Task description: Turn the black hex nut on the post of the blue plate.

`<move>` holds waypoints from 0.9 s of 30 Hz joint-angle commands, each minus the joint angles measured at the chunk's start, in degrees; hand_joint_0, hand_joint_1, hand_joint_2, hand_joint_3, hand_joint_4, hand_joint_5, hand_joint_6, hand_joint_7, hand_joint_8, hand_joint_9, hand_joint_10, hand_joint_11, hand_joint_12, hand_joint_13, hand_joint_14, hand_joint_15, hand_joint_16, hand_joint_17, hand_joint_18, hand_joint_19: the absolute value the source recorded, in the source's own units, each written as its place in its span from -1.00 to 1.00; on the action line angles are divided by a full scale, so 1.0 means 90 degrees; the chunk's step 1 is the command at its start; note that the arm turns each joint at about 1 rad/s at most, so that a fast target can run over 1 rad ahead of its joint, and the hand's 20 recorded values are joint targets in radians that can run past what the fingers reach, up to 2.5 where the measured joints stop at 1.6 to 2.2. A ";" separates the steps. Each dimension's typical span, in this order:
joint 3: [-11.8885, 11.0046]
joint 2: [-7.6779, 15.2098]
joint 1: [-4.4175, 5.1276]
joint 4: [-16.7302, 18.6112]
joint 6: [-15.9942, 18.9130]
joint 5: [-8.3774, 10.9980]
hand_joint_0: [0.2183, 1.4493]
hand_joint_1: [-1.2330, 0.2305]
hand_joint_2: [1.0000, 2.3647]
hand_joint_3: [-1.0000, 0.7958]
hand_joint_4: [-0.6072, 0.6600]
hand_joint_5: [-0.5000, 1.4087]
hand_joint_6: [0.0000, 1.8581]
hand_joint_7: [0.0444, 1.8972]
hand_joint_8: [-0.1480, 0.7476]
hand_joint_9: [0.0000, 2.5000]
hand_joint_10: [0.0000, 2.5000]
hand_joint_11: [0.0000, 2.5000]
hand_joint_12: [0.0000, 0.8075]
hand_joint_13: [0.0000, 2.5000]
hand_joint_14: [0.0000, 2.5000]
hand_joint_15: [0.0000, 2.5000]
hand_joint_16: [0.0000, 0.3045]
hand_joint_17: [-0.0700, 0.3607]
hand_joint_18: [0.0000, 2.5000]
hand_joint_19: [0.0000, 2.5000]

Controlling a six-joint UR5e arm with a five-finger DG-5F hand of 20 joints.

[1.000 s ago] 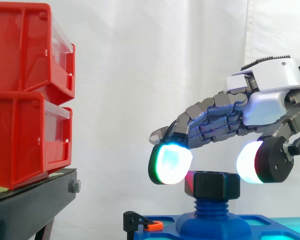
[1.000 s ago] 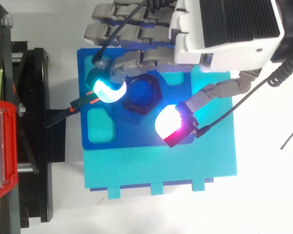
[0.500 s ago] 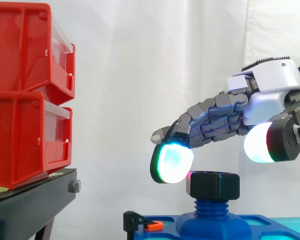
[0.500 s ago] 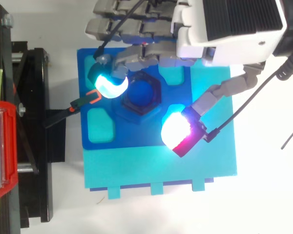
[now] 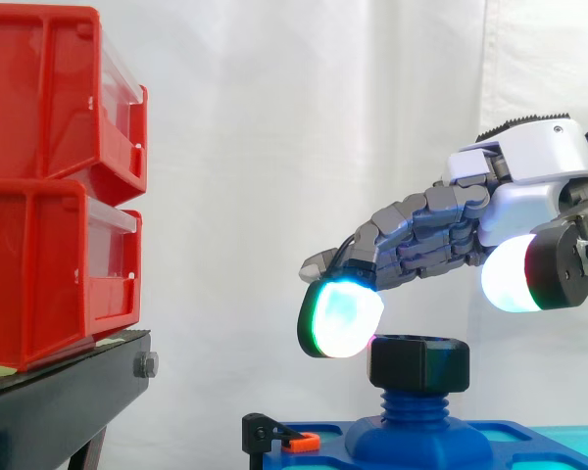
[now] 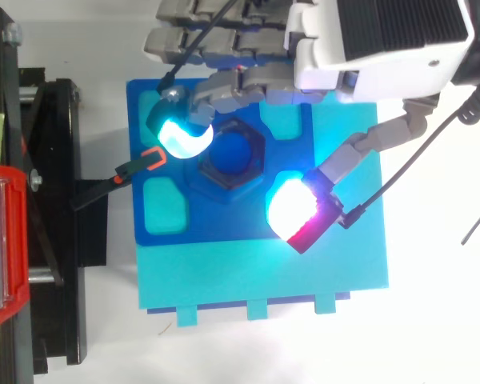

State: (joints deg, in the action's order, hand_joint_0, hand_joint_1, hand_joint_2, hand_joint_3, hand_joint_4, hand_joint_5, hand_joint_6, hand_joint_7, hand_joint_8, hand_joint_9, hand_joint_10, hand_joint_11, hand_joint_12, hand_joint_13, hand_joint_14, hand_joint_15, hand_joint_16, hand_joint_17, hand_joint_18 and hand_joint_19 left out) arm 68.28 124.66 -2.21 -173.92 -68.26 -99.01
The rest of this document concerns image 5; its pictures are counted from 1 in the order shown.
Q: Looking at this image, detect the blue plate with square hollows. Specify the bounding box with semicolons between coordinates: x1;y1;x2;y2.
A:
263;418;545;470

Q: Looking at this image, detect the blue bolt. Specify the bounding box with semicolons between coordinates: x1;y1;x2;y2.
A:
344;388;494;470

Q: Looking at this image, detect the black stand with green tape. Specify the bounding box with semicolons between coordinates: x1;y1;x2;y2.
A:
0;328;161;470

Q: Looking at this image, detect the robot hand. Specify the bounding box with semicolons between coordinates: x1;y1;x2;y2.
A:
296;111;588;361

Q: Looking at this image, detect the red bin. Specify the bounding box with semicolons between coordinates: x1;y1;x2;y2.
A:
0;5;150;207
0;177;144;374

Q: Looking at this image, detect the turquoise plate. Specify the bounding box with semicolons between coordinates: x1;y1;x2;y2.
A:
293;423;588;470

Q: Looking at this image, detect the black hex nut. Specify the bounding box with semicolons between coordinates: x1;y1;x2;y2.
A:
367;333;472;395

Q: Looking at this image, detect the thin black cable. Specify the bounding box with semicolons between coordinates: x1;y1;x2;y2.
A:
328;233;360;271

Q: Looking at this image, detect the black-and-orange clip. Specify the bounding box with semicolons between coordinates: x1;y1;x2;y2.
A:
241;412;321;470

